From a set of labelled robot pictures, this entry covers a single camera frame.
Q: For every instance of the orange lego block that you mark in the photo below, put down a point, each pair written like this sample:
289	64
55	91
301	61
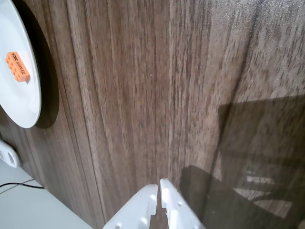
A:
17	68

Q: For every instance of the white round plate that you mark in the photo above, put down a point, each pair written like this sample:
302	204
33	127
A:
16	102

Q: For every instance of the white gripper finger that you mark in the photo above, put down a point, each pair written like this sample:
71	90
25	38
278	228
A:
177	210
139	210

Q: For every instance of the white plastic tag with hole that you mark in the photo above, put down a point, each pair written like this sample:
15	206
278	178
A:
9	156

